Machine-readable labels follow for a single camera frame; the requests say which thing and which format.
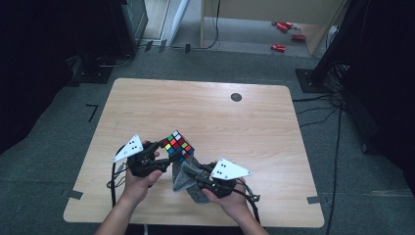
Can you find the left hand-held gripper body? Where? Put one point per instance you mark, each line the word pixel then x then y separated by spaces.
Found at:
pixel 130 148

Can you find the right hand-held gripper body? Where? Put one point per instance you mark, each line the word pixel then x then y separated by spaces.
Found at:
pixel 228 171

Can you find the multicoloured puzzle cube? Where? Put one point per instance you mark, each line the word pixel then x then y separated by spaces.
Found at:
pixel 177 146

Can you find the grey cloth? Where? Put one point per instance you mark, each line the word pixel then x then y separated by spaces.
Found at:
pixel 195 192

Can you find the person's right hand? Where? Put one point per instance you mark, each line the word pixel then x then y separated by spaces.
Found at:
pixel 235 204

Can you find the person's left hand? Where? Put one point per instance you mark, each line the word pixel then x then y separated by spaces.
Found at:
pixel 138 189

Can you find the black angled floor tape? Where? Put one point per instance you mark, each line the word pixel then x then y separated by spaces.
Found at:
pixel 93 111

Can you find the grey tape strip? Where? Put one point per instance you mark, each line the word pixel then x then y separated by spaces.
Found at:
pixel 313 199
pixel 75 194

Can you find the dark round table grommet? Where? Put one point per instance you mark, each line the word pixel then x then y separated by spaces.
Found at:
pixel 236 97

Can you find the dark floor tape piece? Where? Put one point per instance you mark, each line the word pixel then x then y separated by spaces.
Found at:
pixel 187 48
pixel 148 45
pixel 162 45

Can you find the black metal stand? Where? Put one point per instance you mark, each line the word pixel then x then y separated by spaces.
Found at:
pixel 305 81

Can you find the black cabinet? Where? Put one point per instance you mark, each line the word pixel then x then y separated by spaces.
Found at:
pixel 130 26

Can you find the white panel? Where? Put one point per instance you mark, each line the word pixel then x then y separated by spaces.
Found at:
pixel 177 19

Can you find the red can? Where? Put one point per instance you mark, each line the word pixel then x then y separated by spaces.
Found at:
pixel 282 27
pixel 298 37
pixel 278 48
pixel 289 24

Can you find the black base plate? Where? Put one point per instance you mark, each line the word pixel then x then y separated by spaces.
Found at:
pixel 91 73

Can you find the light wooden furniture frame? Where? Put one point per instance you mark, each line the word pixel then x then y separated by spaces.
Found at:
pixel 261 8

